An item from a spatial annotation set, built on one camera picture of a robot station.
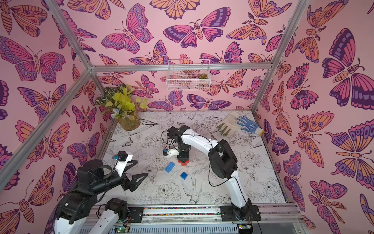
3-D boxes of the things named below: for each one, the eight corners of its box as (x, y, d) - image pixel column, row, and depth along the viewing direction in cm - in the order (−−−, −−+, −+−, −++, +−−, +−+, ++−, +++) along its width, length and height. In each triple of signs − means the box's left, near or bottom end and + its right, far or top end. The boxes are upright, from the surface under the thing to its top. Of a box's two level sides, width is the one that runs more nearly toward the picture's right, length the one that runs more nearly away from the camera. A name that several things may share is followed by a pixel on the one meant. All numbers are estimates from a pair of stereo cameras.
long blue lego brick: (164, 170, 91) (163, 169, 89) (170, 162, 95) (170, 160, 93) (169, 174, 90) (168, 172, 88) (175, 165, 93) (175, 163, 92)
